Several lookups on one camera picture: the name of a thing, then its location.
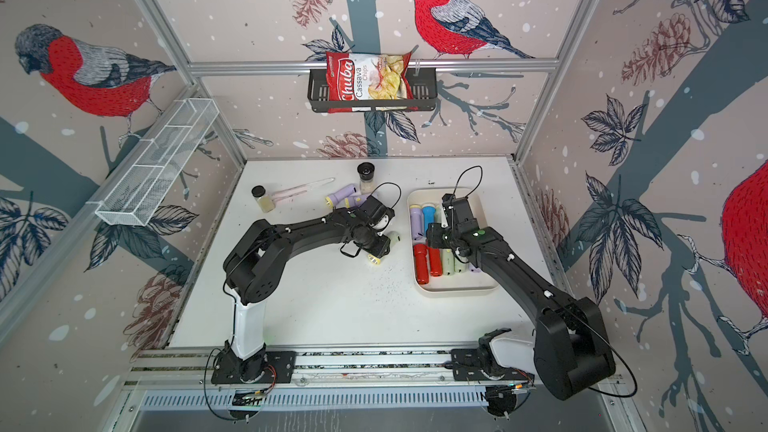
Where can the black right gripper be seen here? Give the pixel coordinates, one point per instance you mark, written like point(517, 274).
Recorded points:
point(432, 235)

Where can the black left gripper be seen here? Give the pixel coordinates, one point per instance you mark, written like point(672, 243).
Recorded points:
point(383, 248)

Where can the green flashlight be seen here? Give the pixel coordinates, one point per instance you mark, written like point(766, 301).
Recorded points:
point(382, 246)
point(460, 265)
point(447, 262)

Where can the blue flashlight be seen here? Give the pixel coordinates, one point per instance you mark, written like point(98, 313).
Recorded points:
point(428, 214)

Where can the purple flashlight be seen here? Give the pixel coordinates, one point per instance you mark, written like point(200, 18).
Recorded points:
point(355, 200)
point(475, 267)
point(416, 222)
point(334, 198)

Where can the red flashlight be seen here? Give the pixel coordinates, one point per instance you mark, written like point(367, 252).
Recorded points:
point(435, 262)
point(421, 264)

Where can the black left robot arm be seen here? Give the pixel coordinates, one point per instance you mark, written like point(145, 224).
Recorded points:
point(254, 267)

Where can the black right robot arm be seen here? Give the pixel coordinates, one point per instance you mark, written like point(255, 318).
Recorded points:
point(571, 351)

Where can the cream plastic storage tray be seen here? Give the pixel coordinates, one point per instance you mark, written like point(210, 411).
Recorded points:
point(462, 284)

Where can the purple flashlight top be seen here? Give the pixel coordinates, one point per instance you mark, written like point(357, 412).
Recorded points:
point(334, 198)

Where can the black-top pepper grinder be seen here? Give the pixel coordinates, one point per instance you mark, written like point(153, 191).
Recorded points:
point(366, 171)

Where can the small glass spice bottle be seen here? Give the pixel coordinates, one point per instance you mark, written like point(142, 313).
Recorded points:
point(262, 198)

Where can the red cassava chips bag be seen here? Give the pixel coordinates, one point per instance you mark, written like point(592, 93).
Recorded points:
point(366, 77)

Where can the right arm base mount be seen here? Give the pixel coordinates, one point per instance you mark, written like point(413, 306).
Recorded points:
point(500, 355)

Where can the black wall basket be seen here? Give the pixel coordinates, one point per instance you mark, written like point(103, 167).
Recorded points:
point(423, 85)

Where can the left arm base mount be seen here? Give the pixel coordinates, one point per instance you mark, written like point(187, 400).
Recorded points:
point(252, 367)

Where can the white wire mesh shelf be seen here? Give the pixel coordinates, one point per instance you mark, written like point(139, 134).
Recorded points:
point(140, 191)

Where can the aluminium front rail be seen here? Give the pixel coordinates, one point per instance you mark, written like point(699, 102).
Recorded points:
point(331, 366)

